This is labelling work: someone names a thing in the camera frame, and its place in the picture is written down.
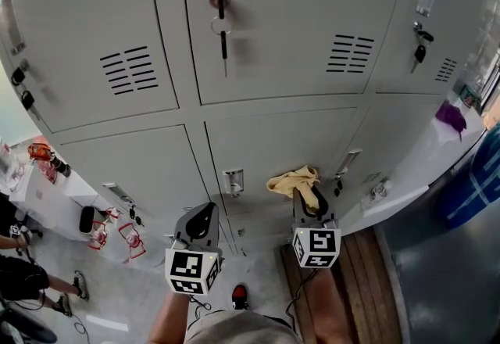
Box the red patterned packet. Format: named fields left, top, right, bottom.
left=37, top=158, right=58, bottom=185

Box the large clear water bottle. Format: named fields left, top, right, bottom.
left=0, top=137, right=27, bottom=193

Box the black rounded container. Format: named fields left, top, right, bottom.
left=79, top=205, right=97, bottom=235

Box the orange tool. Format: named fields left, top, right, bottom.
left=27, top=142, right=54, bottom=161

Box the purple cloth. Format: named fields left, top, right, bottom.
left=434, top=99, right=469, bottom=143

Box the clear bottle green label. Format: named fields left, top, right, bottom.
left=456, top=52, right=500, bottom=112

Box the black cylinder bottle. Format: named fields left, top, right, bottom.
left=50, top=156, right=73, bottom=179

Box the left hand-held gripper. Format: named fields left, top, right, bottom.
left=163, top=200, right=225, bottom=296

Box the person's beige shirt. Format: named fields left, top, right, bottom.
left=186, top=309, right=301, bottom=344

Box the person's right forearm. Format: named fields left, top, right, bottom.
left=307, top=266, right=359, bottom=344

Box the blue barrel with tape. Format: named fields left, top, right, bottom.
left=437, top=121, right=500, bottom=230

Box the person's left forearm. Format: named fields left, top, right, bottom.
left=147, top=289, right=197, bottom=344

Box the small clear plastic bottle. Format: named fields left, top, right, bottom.
left=360, top=177, right=395, bottom=208

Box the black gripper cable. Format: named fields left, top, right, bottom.
left=187, top=293, right=214, bottom=323
left=284, top=267, right=320, bottom=332

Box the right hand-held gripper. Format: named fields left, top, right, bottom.
left=291, top=184, right=343, bottom=270

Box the white metal locker door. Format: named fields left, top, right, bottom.
left=203, top=106, right=359, bottom=217

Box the yellow cleaning cloth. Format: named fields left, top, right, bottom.
left=266, top=164, right=321, bottom=216

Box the wooden plank platform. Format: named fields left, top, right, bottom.
left=280, top=225, right=397, bottom=344

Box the grey metal locker cabinet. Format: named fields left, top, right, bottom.
left=0, top=0, right=500, bottom=258

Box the red and black shoe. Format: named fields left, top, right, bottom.
left=230, top=283, right=250, bottom=311

